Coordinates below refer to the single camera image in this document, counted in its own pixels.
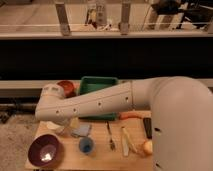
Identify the purple bowl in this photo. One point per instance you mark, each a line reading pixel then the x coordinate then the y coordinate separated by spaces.
pixel 45 151

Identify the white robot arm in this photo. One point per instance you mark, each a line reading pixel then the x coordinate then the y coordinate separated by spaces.
pixel 181 110

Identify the green plastic tray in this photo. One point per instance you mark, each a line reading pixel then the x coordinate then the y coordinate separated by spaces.
pixel 93 83

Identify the orange carrot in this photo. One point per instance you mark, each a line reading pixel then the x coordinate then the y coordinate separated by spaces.
pixel 128 116

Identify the orange-brown bowl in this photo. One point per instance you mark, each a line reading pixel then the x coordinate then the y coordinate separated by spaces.
pixel 68 87

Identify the grey-blue cloth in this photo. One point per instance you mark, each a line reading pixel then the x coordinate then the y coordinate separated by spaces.
pixel 82 131

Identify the black remote control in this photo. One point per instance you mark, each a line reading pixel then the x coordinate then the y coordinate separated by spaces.
pixel 148 127

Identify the wooden table board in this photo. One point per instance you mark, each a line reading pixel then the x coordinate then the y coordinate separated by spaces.
pixel 100 156

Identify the peeled banana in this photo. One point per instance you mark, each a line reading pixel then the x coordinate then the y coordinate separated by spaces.
pixel 127 142

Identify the blue cup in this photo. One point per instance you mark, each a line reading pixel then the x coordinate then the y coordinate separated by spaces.
pixel 86 145

